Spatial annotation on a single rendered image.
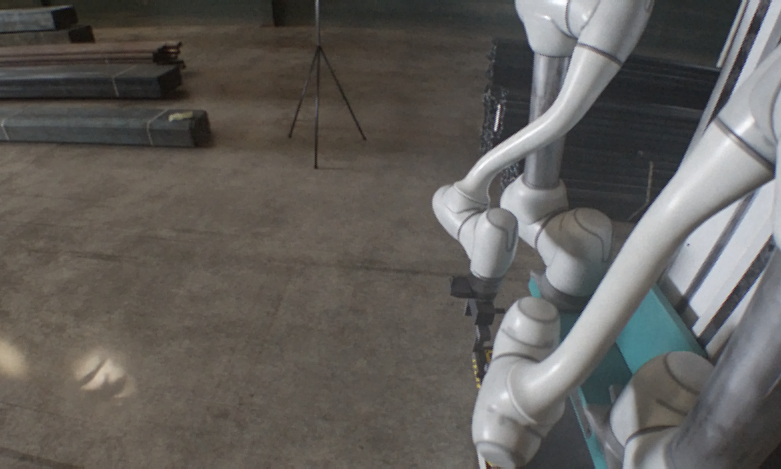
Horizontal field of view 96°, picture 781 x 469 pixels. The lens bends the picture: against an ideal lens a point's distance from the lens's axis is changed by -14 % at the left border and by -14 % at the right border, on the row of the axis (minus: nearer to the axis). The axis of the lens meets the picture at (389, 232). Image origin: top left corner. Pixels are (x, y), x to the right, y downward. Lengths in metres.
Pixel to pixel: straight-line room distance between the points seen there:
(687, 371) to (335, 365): 1.42
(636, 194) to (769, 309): 2.58
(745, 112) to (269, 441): 1.68
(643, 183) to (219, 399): 2.77
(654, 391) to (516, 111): 2.10
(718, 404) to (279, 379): 1.62
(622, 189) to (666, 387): 2.24
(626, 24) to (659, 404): 0.69
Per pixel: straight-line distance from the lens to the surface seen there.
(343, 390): 1.83
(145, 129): 4.12
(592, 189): 2.90
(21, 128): 5.09
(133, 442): 1.93
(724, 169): 0.57
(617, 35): 0.89
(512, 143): 0.96
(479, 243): 0.95
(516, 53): 3.10
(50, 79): 6.33
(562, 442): 1.49
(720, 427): 0.61
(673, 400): 0.85
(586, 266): 1.16
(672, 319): 1.06
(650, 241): 0.60
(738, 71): 1.02
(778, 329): 0.51
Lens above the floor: 1.55
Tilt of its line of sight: 37 degrees down
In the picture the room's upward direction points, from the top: 3 degrees clockwise
